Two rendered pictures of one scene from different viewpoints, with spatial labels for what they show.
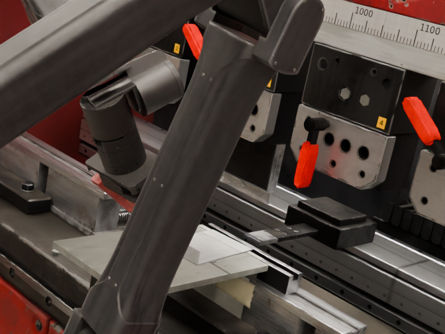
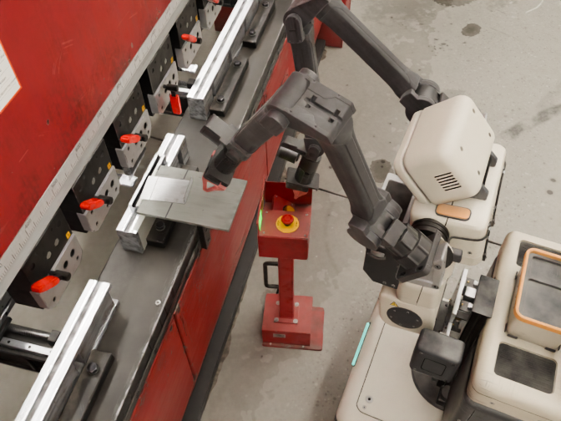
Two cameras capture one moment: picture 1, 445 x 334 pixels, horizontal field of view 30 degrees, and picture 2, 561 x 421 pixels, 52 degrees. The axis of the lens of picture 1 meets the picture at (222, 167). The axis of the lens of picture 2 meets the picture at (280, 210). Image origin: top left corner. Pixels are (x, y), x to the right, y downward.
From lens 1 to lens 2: 1.92 m
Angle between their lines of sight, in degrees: 94
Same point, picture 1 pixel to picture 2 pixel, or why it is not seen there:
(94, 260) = (229, 207)
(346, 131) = (168, 78)
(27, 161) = (66, 382)
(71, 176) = (93, 319)
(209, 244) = (163, 189)
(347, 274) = not seen: hidden behind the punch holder
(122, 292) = not seen: hidden behind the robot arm
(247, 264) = (169, 169)
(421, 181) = (185, 58)
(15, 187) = (95, 377)
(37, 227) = (129, 337)
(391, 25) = (160, 25)
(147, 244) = not seen: hidden behind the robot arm
